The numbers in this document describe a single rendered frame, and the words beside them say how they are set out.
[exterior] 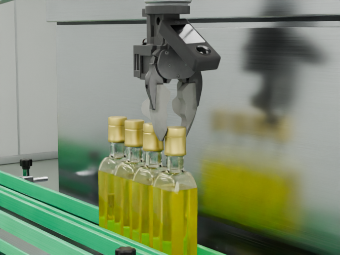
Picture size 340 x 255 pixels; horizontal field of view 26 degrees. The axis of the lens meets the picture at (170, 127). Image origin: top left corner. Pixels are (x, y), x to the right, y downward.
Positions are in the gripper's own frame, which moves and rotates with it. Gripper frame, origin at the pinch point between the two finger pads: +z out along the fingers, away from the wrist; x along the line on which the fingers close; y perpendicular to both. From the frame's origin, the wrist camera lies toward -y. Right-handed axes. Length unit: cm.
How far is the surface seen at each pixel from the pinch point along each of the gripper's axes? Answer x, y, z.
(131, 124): 2.3, 10.2, -0.4
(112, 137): 2.7, 16.3, 2.6
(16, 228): 16.1, 29.8, 20.4
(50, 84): -230, 607, 40
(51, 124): -230, 607, 82
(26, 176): 0, 67, 19
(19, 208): 10, 45, 20
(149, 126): 2.0, 4.6, -0.5
